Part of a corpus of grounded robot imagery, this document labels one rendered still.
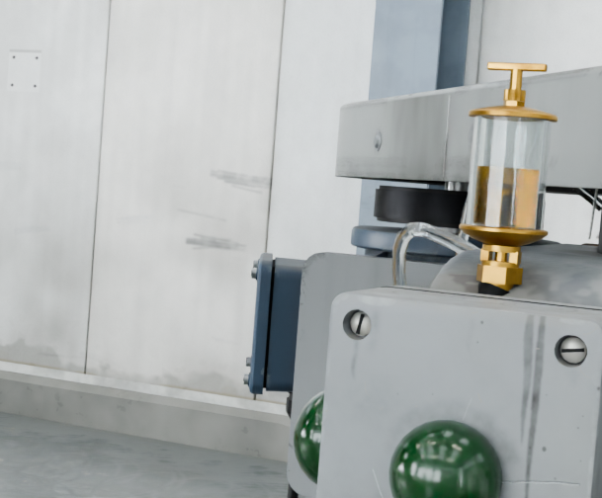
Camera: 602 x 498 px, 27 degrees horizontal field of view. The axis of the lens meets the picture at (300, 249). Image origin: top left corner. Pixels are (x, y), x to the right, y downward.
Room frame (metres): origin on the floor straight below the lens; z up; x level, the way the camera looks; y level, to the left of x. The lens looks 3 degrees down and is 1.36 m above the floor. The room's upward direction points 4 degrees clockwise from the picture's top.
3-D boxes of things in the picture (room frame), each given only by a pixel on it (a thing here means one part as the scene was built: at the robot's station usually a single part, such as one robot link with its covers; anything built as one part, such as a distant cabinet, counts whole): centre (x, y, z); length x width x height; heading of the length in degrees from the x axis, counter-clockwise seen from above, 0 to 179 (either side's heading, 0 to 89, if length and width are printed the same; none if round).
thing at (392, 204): (0.88, -0.11, 1.35); 0.12 x 0.12 x 0.04
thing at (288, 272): (0.88, -0.01, 1.25); 0.10 x 0.08 x 0.12; 1
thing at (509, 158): (0.40, -0.07, 1.37); 0.03 x 0.02 x 0.03; 66
